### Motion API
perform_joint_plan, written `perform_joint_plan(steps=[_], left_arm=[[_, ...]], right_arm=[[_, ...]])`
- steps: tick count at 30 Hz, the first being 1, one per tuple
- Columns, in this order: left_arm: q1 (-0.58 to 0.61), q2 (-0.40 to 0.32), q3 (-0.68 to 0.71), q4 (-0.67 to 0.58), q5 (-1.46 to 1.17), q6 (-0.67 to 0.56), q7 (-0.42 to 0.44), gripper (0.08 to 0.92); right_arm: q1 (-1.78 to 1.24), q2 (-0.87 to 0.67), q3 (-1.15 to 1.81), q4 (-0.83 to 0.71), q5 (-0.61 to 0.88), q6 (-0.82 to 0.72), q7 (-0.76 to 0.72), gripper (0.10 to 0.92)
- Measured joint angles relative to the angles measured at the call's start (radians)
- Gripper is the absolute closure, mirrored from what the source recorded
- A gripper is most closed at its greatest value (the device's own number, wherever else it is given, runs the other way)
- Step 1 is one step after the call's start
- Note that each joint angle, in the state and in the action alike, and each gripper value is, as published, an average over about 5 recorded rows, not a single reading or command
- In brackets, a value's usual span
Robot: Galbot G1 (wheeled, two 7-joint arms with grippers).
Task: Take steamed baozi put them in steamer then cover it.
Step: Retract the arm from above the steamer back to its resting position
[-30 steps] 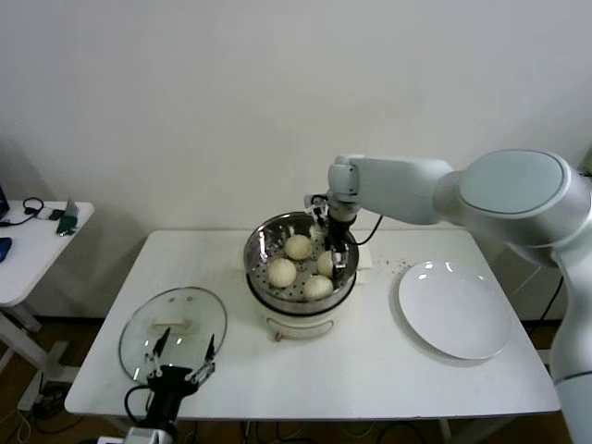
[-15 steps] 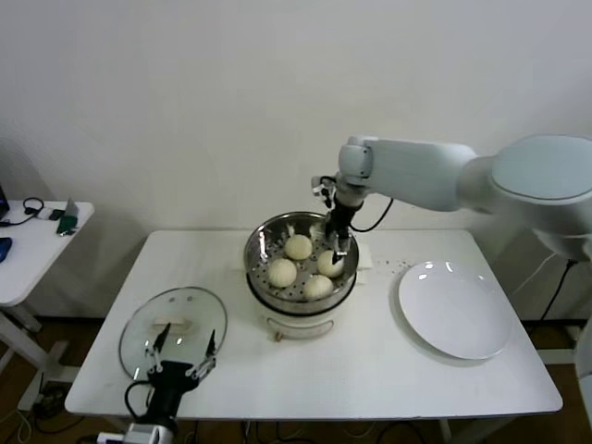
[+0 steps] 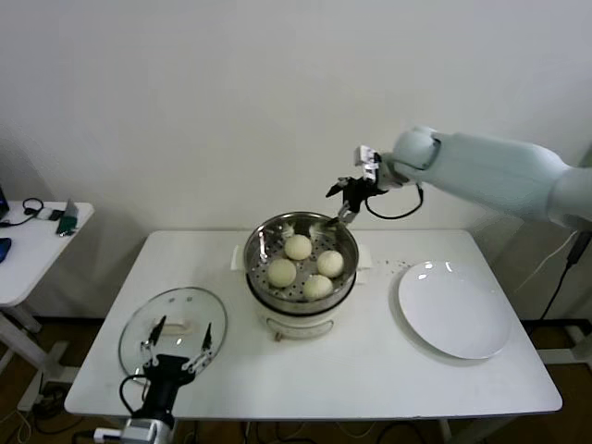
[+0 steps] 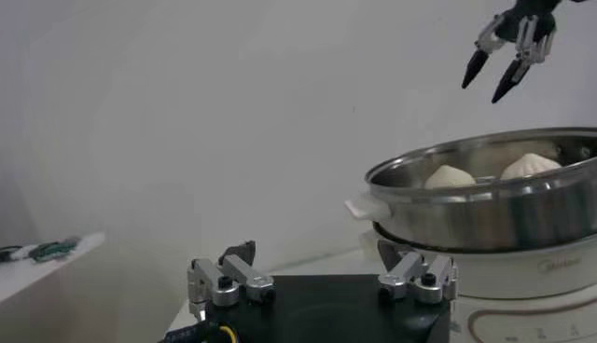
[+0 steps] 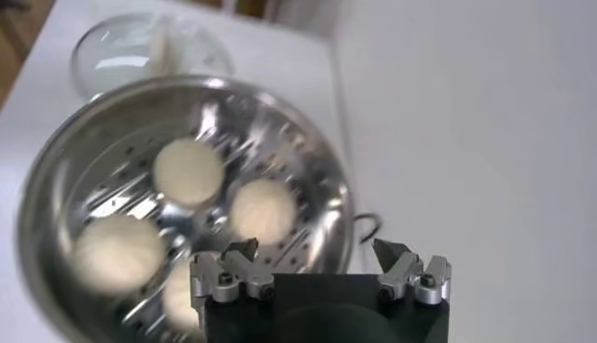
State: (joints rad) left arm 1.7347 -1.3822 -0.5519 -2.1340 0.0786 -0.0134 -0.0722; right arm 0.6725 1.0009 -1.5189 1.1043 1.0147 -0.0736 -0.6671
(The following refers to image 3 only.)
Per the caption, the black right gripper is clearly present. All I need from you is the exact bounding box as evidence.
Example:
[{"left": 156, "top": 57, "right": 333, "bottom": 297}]
[{"left": 323, "top": 175, "right": 376, "bottom": 228}]

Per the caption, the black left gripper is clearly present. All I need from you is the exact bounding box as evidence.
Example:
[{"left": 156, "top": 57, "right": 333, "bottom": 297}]
[{"left": 139, "top": 314, "right": 215, "bottom": 418}]

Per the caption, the glass lid with cream handle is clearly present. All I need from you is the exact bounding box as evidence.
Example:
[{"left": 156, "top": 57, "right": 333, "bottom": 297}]
[{"left": 118, "top": 286, "right": 229, "bottom": 380}]

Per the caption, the white steamed baozi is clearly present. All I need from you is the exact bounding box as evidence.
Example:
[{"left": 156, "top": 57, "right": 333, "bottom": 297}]
[
  {"left": 302, "top": 274, "right": 334, "bottom": 301},
  {"left": 315, "top": 250, "right": 346, "bottom": 278},
  {"left": 284, "top": 233, "right": 314, "bottom": 261},
  {"left": 265, "top": 257, "right": 298, "bottom": 289}
]

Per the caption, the perforated steel steamer basket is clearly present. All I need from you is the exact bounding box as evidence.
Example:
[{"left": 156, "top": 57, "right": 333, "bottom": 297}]
[{"left": 243, "top": 211, "right": 361, "bottom": 316}]

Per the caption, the white electric cooker pot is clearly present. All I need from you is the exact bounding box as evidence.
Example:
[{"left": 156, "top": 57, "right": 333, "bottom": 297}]
[{"left": 229, "top": 243, "right": 374, "bottom": 344}]

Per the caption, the floor power strip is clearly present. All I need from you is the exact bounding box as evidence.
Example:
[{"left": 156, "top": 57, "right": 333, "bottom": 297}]
[{"left": 34, "top": 379, "right": 73, "bottom": 411}]

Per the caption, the white round plate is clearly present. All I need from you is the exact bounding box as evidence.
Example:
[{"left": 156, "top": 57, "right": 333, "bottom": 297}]
[{"left": 398, "top": 261, "right": 513, "bottom": 361}]

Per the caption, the green and grey device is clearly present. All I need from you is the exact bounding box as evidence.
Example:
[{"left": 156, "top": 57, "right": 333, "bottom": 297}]
[{"left": 57, "top": 197, "right": 82, "bottom": 238}]

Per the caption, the white side table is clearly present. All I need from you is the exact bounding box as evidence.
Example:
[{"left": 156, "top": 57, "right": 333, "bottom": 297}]
[{"left": 0, "top": 199, "right": 96, "bottom": 413}]

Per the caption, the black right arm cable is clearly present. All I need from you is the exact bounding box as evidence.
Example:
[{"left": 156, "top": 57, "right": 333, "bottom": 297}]
[{"left": 364, "top": 183, "right": 426, "bottom": 220}]

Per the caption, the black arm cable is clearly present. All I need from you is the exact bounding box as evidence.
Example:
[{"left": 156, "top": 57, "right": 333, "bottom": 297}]
[
  {"left": 118, "top": 374, "right": 150, "bottom": 415},
  {"left": 364, "top": 183, "right": 426, "bottom": 220}
]

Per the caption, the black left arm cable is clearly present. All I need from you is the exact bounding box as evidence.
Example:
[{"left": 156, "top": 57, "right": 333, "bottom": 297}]
[{"left": 118, "top": 374, "right": 150, "bottom": 415}]

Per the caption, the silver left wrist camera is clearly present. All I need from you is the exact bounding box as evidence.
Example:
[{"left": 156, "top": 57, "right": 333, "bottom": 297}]
[{"left": 94, "top": 417, "right": 159, "bottom": 444}]

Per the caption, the black looped cable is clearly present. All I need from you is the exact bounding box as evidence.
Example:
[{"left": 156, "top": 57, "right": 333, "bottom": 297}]
[{"left": 0, "top": 197, "right": 47, "bottom": 228}]

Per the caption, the white wall cable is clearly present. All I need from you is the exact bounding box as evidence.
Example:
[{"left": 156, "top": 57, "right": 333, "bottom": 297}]
[{"left": 512, "top": 232, "right": 580, "bottom": 293}]

